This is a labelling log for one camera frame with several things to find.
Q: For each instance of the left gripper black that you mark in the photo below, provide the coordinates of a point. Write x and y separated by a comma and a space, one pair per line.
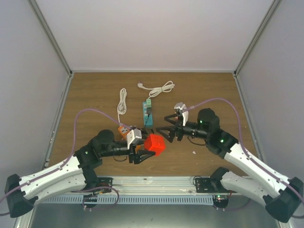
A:
137, 157

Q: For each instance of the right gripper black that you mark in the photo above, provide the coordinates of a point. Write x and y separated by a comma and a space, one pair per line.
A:
178, 125

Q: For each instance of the red charger cube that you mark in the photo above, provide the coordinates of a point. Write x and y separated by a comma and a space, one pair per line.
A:
155, 143

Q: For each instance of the teal power strip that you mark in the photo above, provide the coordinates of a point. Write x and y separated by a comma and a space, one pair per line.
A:
147, 120

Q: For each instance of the black charger adapter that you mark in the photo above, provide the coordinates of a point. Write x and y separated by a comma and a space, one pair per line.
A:
149, 111

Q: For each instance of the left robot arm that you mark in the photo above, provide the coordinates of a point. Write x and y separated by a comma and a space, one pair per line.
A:
73, 174

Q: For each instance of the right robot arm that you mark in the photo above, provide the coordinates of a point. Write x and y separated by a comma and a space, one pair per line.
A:
280, 195

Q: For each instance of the orange power strip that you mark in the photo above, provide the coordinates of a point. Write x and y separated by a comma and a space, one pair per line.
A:
123, 131

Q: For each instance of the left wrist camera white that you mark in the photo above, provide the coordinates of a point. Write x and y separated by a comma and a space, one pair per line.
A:
133, 137

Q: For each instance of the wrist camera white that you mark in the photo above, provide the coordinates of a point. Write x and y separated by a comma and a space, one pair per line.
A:
181, 112
133, 137

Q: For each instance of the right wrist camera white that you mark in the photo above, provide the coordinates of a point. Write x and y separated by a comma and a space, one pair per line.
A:
181, 112

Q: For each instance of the aluminium front rail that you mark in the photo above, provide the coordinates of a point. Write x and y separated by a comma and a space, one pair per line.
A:
146, 186

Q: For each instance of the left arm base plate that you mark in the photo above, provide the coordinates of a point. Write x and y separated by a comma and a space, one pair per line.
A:
94, 186

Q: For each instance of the grey slotted cable duct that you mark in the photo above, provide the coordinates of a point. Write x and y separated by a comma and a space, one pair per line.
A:
135, 199

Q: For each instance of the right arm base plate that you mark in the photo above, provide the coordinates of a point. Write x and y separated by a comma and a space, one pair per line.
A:
206, 185

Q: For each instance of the left aluminium frame post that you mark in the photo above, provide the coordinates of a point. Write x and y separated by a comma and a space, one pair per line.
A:
37, 11

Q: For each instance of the aluminium frame post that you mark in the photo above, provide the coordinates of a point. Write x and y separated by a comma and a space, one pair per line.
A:
37, 11
261, 28

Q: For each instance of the right aluminium frame post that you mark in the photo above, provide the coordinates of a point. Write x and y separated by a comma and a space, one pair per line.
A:
261, 28

